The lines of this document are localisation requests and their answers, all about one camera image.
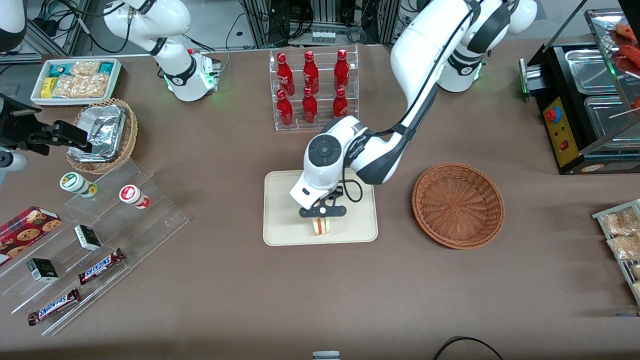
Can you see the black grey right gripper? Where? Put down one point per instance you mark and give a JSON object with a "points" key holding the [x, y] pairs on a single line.
{"points": [[20, 128]]}

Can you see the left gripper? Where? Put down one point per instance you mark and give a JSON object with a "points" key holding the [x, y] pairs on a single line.
{"points": [[338, 193]]}

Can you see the triangle sandwich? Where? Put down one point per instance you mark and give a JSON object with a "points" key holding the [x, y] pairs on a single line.
{"points": [[321, 226]]}

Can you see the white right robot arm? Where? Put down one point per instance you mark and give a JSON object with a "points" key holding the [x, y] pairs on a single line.
{"points": [[182, 75]]}

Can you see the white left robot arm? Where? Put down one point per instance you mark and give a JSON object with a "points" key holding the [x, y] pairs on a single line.
{"points": [[425, 50]]}

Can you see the cream plastic serving tray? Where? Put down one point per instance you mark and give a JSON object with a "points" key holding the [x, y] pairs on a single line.
{"points": [[285, 220]]}

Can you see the small tan wicker basket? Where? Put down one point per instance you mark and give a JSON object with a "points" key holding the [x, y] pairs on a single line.
{"points": [[127, 135]]}

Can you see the round brown wicker basket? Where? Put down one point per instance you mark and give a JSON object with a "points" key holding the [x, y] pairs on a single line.
{"points": [[457, 205]]}

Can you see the aluminium foil container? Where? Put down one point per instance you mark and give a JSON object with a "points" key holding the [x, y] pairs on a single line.
{"points": [[100, 130]]}

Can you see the green lid white cup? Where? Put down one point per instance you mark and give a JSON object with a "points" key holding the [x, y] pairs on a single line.
{"points": [[75, 183]]}

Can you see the clear bag of puffed snacks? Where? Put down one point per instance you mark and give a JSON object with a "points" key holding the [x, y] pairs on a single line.
{"points": [[85, 68], [95, 85], [67, 86]]}

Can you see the white plastic snack bin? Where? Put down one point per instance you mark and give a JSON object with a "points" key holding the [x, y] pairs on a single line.
{"points": [[37, 95]]}

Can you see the yellow snack packet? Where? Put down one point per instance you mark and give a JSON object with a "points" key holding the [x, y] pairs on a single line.
{"points": [[47, 87]]}

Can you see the teal snack packet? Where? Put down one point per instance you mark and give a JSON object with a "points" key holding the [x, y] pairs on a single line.
{"points": [[59, 70], [106, 67]]}

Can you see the red lid white cup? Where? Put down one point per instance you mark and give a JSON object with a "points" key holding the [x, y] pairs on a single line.
{"points": [[132, 195]]}

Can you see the clear acrylic bottle rack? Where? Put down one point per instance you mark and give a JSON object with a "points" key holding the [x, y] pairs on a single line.
{"points": [[325, 122]]}

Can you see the small black box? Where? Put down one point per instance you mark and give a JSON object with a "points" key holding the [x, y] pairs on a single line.
{"points": [[87, 237], [42, 270]]}

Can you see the red cola bottle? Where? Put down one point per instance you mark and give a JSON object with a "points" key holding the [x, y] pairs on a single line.
{"points": [[309, 107], [341, 70], [310, 72], [285, 111], [340, 105], [285, 75]]}

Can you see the red tartan cookie box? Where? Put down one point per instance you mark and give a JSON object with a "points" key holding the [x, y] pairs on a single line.
{"points": [[25, 232]]}

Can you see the clear acrylic stepped display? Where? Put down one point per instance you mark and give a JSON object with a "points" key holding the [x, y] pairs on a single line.
{"points": [[150, 220]]}

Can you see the snickers chocolate bar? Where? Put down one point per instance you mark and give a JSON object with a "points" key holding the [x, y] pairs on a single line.
{"points": [[54, 306], [100, 266]]}

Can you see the small grey device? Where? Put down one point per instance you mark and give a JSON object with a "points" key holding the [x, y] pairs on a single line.
{"points": [[326, 355]]}

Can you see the white power strip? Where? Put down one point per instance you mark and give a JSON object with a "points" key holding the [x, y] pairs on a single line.
{"points": [[323, 36]]}

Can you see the black food warmer yellow panel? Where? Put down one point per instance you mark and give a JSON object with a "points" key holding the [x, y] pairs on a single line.
{"points": [[562, 132]]}

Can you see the clear bag of crackers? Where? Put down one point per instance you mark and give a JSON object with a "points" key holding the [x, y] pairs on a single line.
{"points": [[625, 247], [636, 271], [620, 221], [637, 289]]}

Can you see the steel warmer pan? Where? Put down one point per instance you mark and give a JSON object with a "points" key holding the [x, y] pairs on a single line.
{"points": [[590, 70], [607, 125]]}

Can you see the wooden skewer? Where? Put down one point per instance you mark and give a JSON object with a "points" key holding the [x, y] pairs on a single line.
{"points": [[624, 114]]}

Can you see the red sausage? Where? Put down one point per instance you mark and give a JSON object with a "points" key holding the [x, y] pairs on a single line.
{"points": [[630, 57], [629, 32]]}

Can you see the metal equipment frame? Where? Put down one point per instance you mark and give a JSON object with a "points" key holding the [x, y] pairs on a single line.
{"points": [[300, 15]]}

